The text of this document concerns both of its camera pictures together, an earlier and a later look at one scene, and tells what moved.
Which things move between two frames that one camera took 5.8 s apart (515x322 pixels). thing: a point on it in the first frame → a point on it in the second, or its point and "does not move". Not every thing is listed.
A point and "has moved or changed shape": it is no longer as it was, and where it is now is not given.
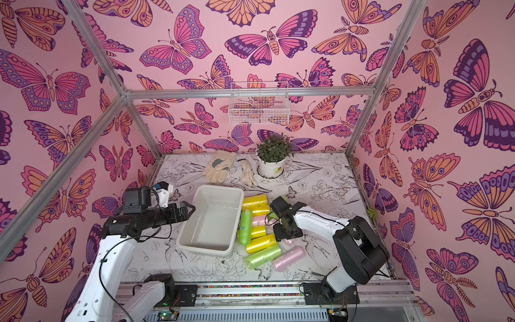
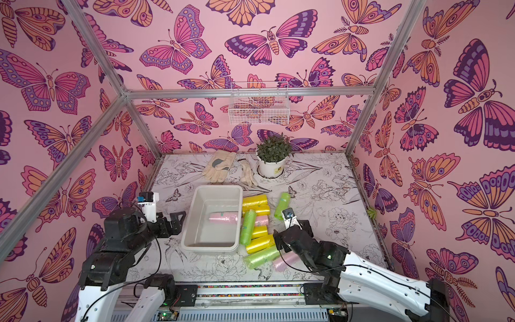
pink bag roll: [259, 221] does not move
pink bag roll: [294, 241] has moved or changed shape
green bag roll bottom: [263, 256] does not move
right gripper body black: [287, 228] → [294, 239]
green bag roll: [245, 230] does not move
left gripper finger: [183, 214] → [176, 223]
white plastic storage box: [212, 228] does not move
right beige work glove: [247, 178] does not move
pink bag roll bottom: [282, 263] does not move
